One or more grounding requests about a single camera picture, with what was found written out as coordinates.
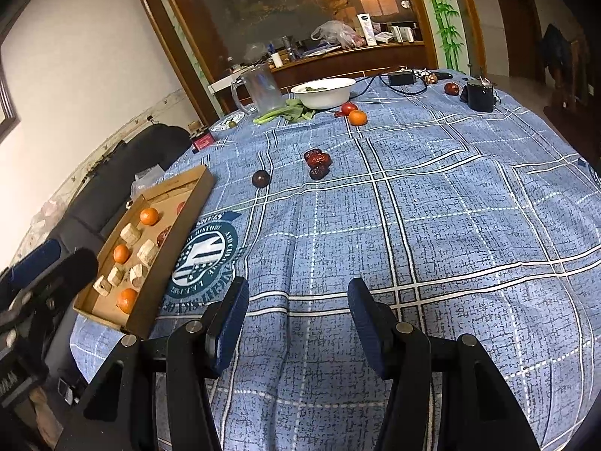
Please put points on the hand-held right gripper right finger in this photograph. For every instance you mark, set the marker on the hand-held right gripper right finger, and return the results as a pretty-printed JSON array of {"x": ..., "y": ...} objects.
[{"x": 371, "y": 329}]

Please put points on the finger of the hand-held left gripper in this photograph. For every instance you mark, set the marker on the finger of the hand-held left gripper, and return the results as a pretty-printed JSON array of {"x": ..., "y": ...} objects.
[
  {"x": 70, "y": 270},
  {"x": 35, "y": 257}
]

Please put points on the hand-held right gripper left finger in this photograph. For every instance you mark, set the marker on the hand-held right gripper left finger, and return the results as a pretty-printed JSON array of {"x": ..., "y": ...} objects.
[{"x": 231, "y": 324}]

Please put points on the orange tangerine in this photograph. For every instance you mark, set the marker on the orange tangerine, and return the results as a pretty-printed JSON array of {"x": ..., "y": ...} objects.
[
  {"x": 127, "y": 300},
  {"x": 121, "y": 253},
  {"x": 149, "y": 216},
  {"x": 358, "y": 117}
]

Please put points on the brown cardboard box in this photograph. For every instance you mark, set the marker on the brown cardboard box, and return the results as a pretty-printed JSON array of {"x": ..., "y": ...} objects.
[{"x": 181, "y": 244}]

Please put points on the blue plaid tablecloth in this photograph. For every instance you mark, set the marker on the blue plaid tablecloth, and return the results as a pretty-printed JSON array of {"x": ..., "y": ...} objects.
[{"x": 399, "y": 225}]

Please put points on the black chair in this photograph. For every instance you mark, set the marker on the black chair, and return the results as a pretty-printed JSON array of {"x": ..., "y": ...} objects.
[{"x": 126, "y": 169}]

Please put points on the dark red round fruit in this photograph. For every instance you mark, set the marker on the dark red round fruit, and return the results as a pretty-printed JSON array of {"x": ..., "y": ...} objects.
[{"x": 259, "y": 178}]

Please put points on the small red box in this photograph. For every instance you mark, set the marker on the small red box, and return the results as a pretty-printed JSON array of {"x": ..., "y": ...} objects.
[{"x": 203, "y": 141}]

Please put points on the green leafy vegetable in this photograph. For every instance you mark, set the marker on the green leafy vegetable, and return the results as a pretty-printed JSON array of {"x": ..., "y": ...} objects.
[{"x": 286, "y": 113}]

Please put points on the clear glass pitcher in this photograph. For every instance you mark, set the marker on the clear glass pitcher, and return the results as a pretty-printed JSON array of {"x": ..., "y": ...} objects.
[{"x": 259, "y": 89}]

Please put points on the white bowl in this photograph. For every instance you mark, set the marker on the white bowl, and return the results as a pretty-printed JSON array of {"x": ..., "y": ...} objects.
[{"x": 323, "y": 92}]

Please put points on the black power adapter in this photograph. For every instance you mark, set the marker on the black power adapter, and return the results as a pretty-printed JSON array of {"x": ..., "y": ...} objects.
[{"x": 401, "y": 78}]

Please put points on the dark red apple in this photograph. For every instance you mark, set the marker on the dark red apple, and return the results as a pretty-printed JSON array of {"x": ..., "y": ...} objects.
[{"x": 451, "y": 88}]

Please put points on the black electric kettle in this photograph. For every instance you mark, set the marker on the black electric kettle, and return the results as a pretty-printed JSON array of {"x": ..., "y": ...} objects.
[{"x": 480, "y": 96}]

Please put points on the brown walnuts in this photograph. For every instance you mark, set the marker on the brown walnuts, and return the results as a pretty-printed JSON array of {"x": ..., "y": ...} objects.
[{"x": 430, "y": 77}]

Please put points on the wooden counter cabinet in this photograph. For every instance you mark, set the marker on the wooden counter cabinet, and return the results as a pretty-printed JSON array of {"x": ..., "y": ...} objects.
[{"x": 328, "y": 68}]

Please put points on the small white cup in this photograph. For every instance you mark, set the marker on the small white cup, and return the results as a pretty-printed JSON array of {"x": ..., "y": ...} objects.
[{"x": 277, "y": 59}]

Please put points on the white plastic bag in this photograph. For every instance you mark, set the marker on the white plastic bag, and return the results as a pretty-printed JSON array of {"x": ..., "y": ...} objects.
[{"x": 335, "y": 33}]

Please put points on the white and blue carton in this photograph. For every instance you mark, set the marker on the white and blue carton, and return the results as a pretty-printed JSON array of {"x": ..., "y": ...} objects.
[{"x": 367, "y": 30}]

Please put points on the wooden bench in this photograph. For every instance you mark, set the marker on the wooden bench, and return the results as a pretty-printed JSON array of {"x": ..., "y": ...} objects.
[{"x": 577, "y": 112}]

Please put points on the brown wooden door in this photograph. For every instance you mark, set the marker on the brown wooden door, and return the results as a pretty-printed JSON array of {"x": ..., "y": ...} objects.
[{"x": 516, "y": 28}]

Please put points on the dark jacket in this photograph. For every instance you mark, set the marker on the dark jacket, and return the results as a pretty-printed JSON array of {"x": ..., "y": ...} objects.
[{"x": 556, "y": 49}]

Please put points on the dark picture frame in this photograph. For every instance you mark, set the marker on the dark picture frame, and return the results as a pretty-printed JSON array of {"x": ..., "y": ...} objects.
[{"x": 7, "y": 108}]

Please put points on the green bamboo wall sticker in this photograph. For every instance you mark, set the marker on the green bamboo wall sticker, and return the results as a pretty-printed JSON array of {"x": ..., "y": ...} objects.
[{"x": 441, "y": 14}]

